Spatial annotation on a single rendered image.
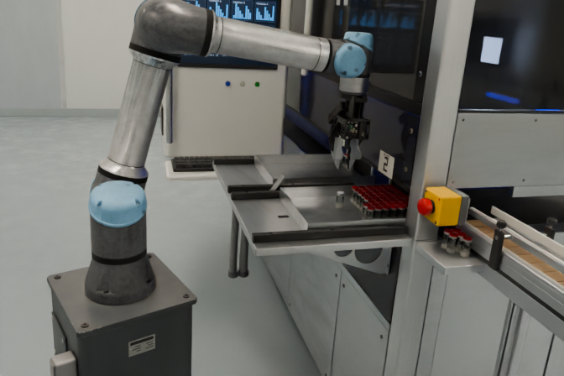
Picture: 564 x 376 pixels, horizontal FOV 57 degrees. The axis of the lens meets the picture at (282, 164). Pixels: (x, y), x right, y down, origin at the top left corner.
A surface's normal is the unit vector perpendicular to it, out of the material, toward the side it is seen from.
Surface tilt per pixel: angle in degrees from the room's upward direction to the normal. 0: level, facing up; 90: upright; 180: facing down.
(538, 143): 90
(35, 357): 0
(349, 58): 90
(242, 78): 90
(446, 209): 90
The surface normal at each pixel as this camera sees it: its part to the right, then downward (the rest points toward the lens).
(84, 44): 0.26, 0.29
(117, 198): 0.11, -0.91
